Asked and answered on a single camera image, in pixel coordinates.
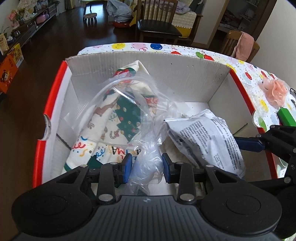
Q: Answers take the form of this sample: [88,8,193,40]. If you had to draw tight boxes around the white paper napkin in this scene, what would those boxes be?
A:
[159,137,199,169]

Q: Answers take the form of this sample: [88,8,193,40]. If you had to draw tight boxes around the balloon print tablecloth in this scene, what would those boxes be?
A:
[72,43,295,132]

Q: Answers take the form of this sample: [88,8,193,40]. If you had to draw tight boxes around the low tv console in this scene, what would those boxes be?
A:
[1,1,60,53]

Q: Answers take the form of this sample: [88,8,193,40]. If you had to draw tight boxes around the white printed foil packet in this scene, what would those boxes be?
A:
[165,109,246,178]

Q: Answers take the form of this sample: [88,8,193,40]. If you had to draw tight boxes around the wooden chair with pink cloth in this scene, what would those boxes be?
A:
[220,30,260,63]

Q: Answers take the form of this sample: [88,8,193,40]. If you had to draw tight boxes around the wooden dining chair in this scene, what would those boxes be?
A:
[136,1,182,45]

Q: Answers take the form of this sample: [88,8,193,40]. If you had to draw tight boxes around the red cardboard box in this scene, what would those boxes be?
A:
[33,45,280,187]

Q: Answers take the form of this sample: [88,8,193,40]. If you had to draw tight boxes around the clear plastic zip bag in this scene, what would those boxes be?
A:
[62,67,186,193]

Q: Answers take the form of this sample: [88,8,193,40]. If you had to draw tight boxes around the green black sponge eraser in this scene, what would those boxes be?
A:
[277,108,296,127]

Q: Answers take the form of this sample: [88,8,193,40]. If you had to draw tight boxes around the pink mesh bath puff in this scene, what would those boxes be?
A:
[259,78,288,108]

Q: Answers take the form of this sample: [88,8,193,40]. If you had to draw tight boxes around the small wooden stool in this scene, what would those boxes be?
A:
[83,13,97,23]

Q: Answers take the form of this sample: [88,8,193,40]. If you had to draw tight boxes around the christmas print fabric bag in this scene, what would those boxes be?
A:
[62,60,158,173]

